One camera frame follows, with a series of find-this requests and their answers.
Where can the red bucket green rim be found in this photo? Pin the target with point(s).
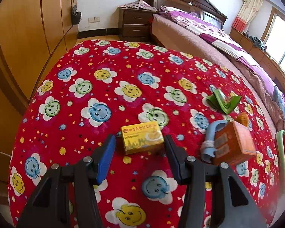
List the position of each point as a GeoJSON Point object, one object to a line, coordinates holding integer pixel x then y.
{"type": "Point", "coordinates": [280, 142]}

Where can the green snack wrapper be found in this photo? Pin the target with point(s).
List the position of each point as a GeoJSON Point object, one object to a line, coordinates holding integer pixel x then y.
{"type": "Point", "coordinates": [222, 103]}

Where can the orange cardboard box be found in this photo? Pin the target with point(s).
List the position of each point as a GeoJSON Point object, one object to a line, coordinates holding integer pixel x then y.
{"type": "Point", "coordinates": [234, 144]}

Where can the pile of dark clothes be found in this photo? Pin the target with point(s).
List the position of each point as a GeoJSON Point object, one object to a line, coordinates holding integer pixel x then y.
{"type": "Point", "coordinates": [258, 43]}

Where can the orange wrapper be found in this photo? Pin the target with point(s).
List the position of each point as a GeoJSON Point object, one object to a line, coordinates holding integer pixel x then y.
{"type": "Point", "coordinates": [243, 119]}

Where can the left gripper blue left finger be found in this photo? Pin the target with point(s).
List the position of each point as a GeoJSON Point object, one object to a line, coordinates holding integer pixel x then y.
{"type": "Point", "coordinates": [102, 157]}

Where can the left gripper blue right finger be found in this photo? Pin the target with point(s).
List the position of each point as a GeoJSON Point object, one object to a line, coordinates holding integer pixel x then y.
{"type": "Point", "coordinates": [176, 159]}

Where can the dark wooden nightstand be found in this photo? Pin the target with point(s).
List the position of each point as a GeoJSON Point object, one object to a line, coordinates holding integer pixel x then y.
{"type": "Point", "coordinates": [134, 24]}

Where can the blue curved plastic piece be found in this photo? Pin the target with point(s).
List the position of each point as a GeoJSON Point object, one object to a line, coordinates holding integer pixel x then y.
{"type": "Point", "coordinates": [207, 148]}

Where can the purple floral quilt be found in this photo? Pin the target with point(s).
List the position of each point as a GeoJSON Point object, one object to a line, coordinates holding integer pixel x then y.
{"type": "Point", "coordinates": [218, 39]}

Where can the red smiley flower blanket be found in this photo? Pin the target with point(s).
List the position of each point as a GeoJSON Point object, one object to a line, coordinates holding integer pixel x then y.
{"type": "Point", "coordinates": [140, 93]}

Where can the wooden wardrobe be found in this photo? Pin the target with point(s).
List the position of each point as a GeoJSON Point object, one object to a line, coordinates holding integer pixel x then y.
{"type": "Point", "coordinates": [33, 35]}

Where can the yellow snack box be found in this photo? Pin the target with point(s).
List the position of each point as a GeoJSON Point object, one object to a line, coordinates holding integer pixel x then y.
{"type": "Point", "coordinates": [142, 137]}

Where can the floral curtain red hem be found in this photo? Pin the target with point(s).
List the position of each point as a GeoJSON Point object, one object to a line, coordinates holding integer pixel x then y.
{"type": "Point", "coordinates": [247, 13]}

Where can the window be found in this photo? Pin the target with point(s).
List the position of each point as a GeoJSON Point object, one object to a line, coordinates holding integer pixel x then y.
{"type": "Point", "coordinates": [274, 37]}

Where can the wooden bed with headboard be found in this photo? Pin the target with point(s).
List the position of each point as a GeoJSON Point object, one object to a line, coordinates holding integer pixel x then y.
{"type": "Point", "coordinates": [169, 34]}

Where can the long wooden cabinet desk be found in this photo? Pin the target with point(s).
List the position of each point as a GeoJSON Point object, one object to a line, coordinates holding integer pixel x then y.
{"type": "Point", "coordinates": [270, 66]}

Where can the blue plaid blanket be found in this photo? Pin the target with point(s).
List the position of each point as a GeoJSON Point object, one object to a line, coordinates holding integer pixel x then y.
{"type": "Point", "coordinates": [279, 99]}

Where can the folded cloth on nightstand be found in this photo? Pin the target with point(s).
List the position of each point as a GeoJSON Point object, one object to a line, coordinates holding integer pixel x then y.
{"type": "Point", "coordinates": [139, 5]}

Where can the pink frilled bedspread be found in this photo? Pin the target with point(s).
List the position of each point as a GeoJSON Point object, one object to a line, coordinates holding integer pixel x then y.
{"type": "Point", "coordinates": [272, 108]}

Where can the black bag on wardrobe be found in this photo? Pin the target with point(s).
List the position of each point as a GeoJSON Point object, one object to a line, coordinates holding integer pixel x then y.
{"type": "Point", "coordinates": [75, 15]}

